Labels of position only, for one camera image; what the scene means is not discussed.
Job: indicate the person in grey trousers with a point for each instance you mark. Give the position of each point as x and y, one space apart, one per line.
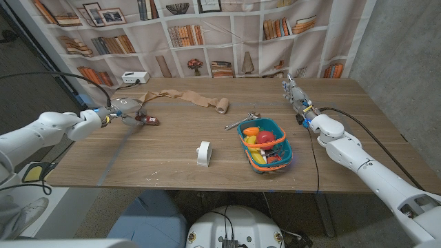
32 208

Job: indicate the dark grey partition panel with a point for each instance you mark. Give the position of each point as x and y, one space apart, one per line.
34 96

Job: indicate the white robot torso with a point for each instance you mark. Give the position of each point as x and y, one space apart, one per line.
241 224

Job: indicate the small red toy piece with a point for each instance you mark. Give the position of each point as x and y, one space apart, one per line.
274 159

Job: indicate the red toy tomato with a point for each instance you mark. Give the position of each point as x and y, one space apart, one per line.
265 136

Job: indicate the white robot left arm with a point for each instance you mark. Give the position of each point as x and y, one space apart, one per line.
44 129

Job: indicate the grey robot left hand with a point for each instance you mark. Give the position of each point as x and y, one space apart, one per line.
125 106

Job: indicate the grey metal table leg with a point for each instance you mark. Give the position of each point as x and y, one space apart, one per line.
325 217

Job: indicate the orange toy fruit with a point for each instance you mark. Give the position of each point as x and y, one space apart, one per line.
251 131

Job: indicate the printed bookshelf backdrop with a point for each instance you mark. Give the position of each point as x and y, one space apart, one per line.
220 51

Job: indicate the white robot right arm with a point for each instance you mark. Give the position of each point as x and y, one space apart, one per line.
375 175

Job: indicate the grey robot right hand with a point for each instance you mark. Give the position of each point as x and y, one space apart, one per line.
298 98

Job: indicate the white power box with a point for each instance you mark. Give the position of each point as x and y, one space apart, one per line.
134 77

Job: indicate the yellow toy banana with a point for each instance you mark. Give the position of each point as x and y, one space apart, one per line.
257 157

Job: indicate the blue stool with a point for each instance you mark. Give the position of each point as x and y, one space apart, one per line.
151 220

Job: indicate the yellow and black object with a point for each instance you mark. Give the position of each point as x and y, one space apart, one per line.
34 172

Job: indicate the tan adhesive wrap roll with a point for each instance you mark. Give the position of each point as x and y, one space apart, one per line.
200 99

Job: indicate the small yellow toy fruit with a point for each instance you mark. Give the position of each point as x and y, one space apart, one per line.
251 140

